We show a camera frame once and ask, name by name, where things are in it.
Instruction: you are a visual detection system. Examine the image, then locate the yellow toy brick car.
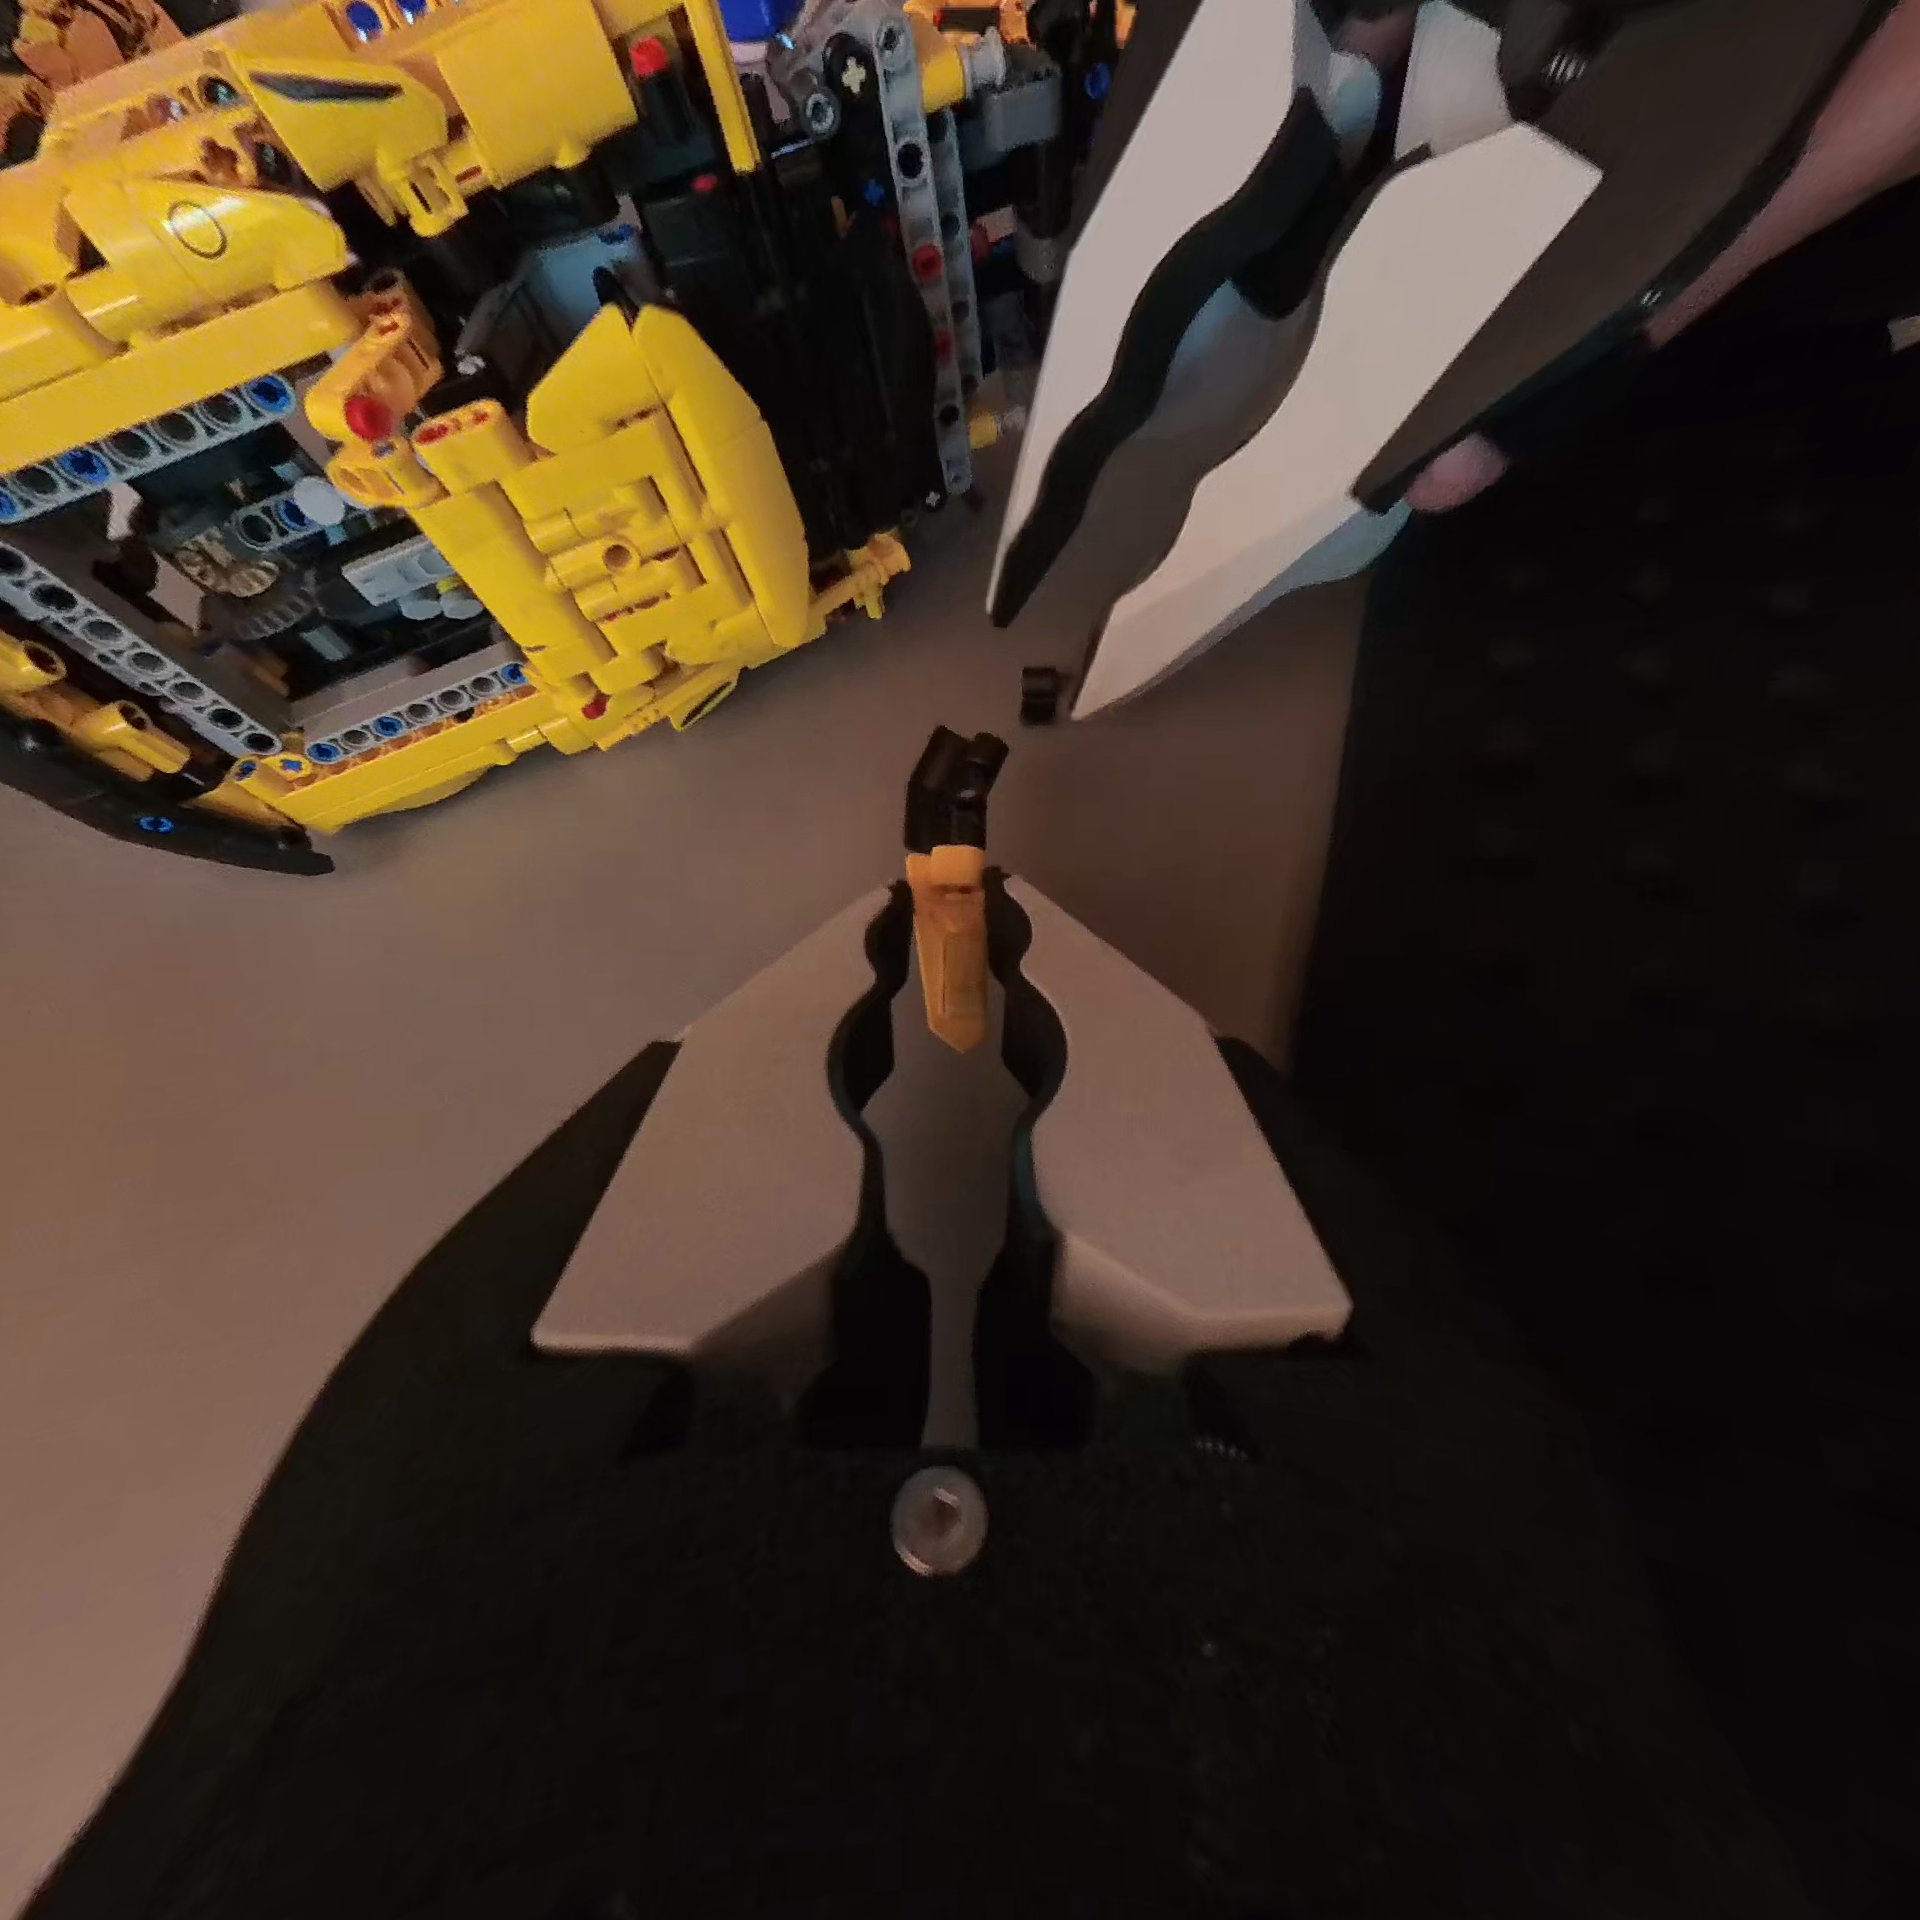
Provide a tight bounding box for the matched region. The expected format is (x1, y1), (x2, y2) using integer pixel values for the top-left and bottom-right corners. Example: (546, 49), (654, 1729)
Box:
(0, 0), (1142, 881)

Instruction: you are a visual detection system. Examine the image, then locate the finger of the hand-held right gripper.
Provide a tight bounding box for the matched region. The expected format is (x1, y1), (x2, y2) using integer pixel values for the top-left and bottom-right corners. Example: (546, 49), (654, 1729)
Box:
(986, 0), (1356, 634)
(1068, 0), (1602, 725)

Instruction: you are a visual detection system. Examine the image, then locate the yellow wedge brick piece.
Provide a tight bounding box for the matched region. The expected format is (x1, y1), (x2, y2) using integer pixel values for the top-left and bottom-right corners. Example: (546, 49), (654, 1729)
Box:
(900, 725), (1008, 1055)

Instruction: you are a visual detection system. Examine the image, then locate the person's right hand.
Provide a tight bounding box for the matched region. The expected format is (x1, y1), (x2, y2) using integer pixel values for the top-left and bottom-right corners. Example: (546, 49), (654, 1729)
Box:
(1405, 96), (1920, 520)

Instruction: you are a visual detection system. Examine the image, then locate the dark cloth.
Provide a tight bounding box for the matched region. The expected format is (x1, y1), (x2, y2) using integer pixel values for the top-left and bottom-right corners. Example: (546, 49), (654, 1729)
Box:
(1296, 193), (1920, 1920)

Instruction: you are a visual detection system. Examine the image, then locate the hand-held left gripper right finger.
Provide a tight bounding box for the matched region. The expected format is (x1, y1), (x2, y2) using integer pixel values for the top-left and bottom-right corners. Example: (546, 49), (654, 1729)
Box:
(994, 873), (1354, 1373)

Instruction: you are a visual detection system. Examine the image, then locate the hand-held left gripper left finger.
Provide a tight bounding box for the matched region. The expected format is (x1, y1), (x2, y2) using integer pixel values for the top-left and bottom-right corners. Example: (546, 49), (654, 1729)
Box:
(531, 883), (914, 1382)

